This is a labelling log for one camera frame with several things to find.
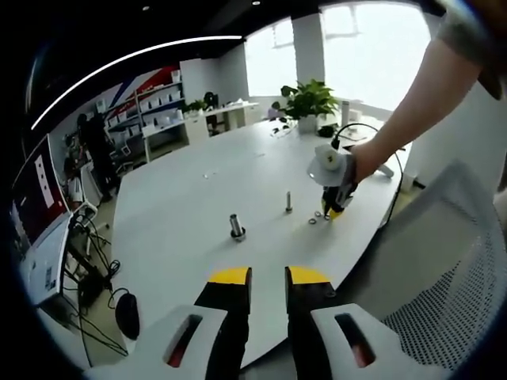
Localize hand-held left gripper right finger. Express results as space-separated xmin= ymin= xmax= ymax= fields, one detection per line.
xmin=284 ymin=264 xmax=413 ymax=380

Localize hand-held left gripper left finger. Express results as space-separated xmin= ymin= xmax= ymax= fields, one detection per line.
xmin=160 ymin=266 xmax=254 ymax=380

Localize thick metal threaded stud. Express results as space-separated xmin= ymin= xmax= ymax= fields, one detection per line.
xmin=228 ymin=212 xmax=247 ymax=241

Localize person's right hand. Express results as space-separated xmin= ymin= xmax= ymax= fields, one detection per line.
xmin=350 ymin=144 xmax=383 ymax=183

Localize large potted green plant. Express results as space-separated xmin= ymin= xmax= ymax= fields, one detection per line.
xmin=271 ymin=78 xmax=341 ymax=134

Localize black oval object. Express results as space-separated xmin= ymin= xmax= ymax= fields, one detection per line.
xmin=116 ymin=291 xmax=141 ymax=340

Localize grey mesh office chair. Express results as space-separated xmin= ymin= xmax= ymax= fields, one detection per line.
xmin=334 ymin=158 xmax=502 ymax=373

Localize long white desk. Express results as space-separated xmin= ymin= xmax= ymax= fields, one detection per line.
xmin=204 ymin=101 xmax=261 ymax=135

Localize white low cabinet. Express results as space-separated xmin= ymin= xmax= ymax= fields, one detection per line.
xmin=185 ymin=115 xmax=210 ymax=144

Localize small potted plant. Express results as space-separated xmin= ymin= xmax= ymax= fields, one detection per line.
xmin=180 ymin=98 xmax=209 ymax=116

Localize white side table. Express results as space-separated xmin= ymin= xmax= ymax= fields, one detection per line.
xmin=141 ymin=120 xmax=190 ymax=163

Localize white office chair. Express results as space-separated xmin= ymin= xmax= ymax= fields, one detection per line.
xmin=77 ymin=164 xmax=112 ymax=234

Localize long curved ceiling light strip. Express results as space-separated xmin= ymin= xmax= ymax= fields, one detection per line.
xmin=30 ymin=34 xmax=243 ymax=131

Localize white standing desk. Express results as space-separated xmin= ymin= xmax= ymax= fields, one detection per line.
xmin=17 ymin=215 xmax=116 ymax=310

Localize shelf of white bins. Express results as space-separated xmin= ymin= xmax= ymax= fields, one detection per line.
xmin=94 ymin=70 xmax=187 ymax=135

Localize grey shirt sleeve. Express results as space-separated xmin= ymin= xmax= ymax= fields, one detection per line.
xmin=435 ymin=6 xmax=504 ymax=102

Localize large computer monitor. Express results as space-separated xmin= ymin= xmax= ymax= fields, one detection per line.
xmin=10 ymin=133 xmax=74 ymax=254

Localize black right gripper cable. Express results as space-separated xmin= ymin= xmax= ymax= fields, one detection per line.
xmin=331 ymin=123 xmax=406 ymax=230

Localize tangled black cables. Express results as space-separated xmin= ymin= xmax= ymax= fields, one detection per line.
xmin=65 ymin=211 xmax=132 ymax=365

